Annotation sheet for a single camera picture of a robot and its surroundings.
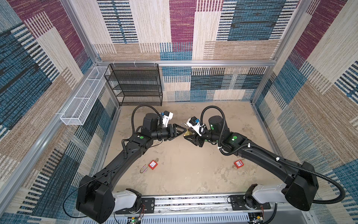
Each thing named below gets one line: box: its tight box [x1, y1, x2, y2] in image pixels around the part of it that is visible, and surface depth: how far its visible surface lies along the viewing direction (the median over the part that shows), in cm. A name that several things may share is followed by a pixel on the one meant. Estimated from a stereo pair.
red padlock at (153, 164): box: [139, 158, 159, 174], surface depth 88 cm
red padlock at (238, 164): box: [232, 159, 245, 169], surface depth 87 cm
